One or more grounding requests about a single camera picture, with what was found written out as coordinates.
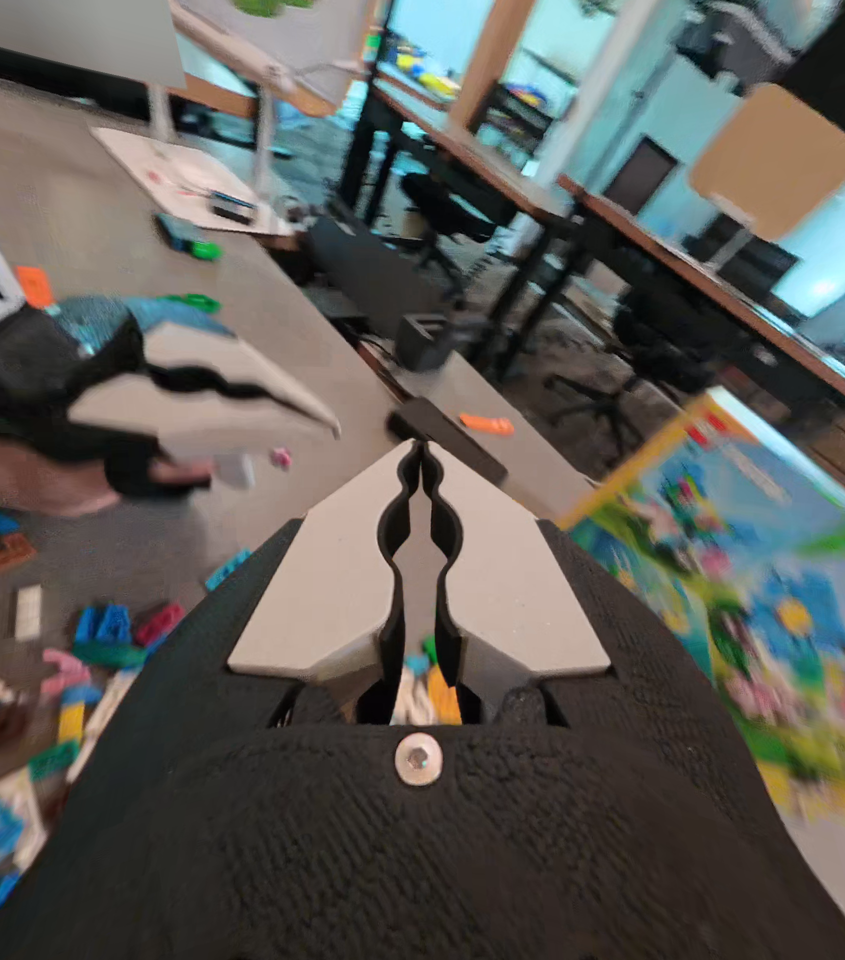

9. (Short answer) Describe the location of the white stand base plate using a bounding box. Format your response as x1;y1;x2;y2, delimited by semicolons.
88;123;298;235

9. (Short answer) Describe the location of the pile of colourful bricks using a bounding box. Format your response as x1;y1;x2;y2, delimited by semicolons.
0;510;253;960

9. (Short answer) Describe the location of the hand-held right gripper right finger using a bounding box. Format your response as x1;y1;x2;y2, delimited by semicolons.
424;441;613;726

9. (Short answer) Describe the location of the black floor bin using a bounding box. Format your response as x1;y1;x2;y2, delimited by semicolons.
392;311;463;374

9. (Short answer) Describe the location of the black box with blue edge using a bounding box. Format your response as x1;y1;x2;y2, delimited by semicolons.
154;212;202;254

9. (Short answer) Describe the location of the tan instruction board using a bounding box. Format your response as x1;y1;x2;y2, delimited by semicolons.
0;0;388;120

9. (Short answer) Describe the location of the small tan board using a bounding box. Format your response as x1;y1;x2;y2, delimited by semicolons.
688;82;845;243

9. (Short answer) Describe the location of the brown-top office desk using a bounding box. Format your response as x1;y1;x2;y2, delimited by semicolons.
340;67;589;226
557;172;845;425

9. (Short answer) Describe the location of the person's left hand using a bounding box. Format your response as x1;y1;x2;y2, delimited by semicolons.
0;435;215;520

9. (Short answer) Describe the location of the black equipment bag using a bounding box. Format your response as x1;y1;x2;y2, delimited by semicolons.
302;216;427;340

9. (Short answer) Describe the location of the black office chair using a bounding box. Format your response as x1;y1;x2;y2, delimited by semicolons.
542;288;701;455
400;172;517;301

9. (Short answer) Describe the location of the yellow brick set box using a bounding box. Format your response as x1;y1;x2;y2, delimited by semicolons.
557;390;845;822

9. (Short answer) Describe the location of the black flag panel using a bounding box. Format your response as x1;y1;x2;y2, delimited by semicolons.
771;0;845;145

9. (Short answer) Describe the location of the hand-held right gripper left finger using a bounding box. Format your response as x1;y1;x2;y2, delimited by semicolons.
226;441;422;726

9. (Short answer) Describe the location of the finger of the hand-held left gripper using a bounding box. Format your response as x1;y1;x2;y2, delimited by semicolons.
66;372;339;451
141;321;342;439

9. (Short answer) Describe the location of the grey desk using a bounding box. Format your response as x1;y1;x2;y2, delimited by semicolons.
0;63;845;960
392;352;596;526

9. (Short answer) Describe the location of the black power adapter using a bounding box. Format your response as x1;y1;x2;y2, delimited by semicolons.
386;397;508;486

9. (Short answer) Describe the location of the clear acrylic post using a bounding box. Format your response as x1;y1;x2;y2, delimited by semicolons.
252;75;279;200
146;82;175;145

